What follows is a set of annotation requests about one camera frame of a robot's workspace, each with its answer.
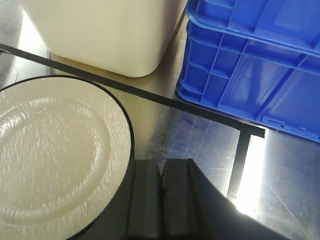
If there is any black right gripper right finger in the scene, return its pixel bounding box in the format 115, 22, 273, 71
162, 158, 285, 240

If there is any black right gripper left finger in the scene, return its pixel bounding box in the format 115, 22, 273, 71
78, 159, 162, 240

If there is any beige plate black rim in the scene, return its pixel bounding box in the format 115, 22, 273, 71
0, 76, 134, 240

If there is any black tape strip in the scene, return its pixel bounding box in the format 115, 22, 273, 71
0, 44, 268, 200

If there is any large blue plastic crate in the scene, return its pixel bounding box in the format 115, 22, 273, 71
176, 0, 320, 142

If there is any cream plastic storage bin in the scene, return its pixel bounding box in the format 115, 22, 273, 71
21, 0, 187, 78

